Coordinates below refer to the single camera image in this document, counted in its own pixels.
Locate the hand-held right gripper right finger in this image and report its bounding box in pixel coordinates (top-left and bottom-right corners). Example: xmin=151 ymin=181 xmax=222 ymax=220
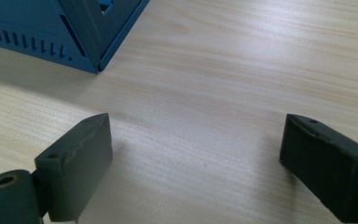
xmin=279 ymin=113 xmax=358 ymax=224

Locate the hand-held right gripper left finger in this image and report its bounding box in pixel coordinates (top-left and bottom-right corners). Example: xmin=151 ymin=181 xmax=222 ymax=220
xmin=32 ymin=112 xmax=114 ymax=223

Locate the blue plastic file rack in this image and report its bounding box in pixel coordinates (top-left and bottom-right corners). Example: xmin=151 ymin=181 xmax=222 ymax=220
xmin=0 ymin=0 xmax=151 ymax=75

